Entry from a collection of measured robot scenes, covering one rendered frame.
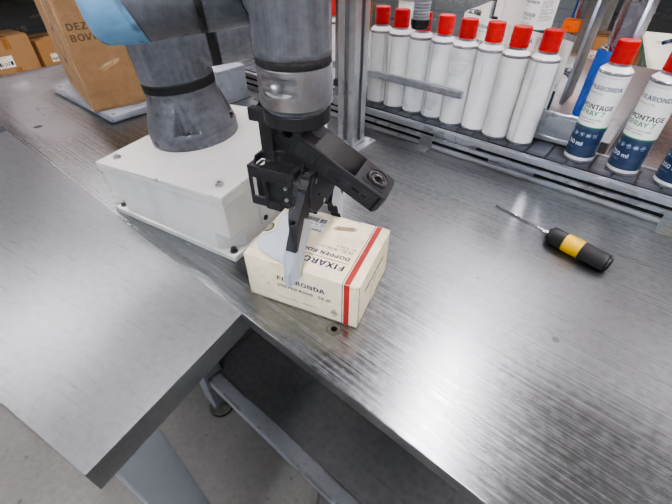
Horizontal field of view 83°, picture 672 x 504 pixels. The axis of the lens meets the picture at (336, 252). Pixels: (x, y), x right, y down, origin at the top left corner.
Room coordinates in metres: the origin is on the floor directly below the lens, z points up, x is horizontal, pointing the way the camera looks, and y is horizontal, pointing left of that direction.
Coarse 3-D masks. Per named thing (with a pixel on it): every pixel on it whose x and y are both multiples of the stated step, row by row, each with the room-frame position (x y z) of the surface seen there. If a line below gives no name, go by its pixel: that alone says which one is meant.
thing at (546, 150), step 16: (400, 112) 0.91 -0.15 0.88; (448, 128) 0.82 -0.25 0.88; (496, 144) 0.74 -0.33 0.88; (512, 144) 0.74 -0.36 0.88; (544, 144) 0.74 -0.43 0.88; (560, 160) 0.67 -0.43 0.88; (592, 160) 0.67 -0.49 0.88; (608, 176) 0.61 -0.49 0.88; (624, 176) 0.61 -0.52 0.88; (640, 176) 0.61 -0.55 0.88; (656, 192) 0.56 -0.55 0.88
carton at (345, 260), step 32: (320, 224) 0.43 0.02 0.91; (352, 224) 0.43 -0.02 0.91; (256, 256) 0.36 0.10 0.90; (320, 256) 0.36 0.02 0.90; (352, 256) 0.36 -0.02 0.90; (384, 256) 0.40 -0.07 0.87; (256, 288) 0.37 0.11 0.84; (288, 288) 0.35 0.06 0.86; (320, 288) 0.33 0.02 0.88; (352, 288) 0.31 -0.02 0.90; (352, 320) 0.31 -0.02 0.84
